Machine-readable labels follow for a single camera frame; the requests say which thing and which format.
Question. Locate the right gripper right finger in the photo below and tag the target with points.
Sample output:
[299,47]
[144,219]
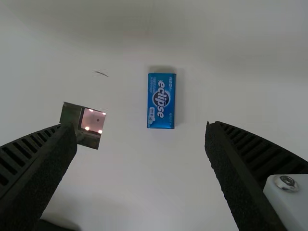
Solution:
[247,173]

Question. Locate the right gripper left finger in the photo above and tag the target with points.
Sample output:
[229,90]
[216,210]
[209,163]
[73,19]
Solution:
[31,168]

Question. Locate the small square scanner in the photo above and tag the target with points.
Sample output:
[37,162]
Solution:
[93,120]

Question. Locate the blue box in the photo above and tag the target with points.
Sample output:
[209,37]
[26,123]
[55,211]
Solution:
[161,98]

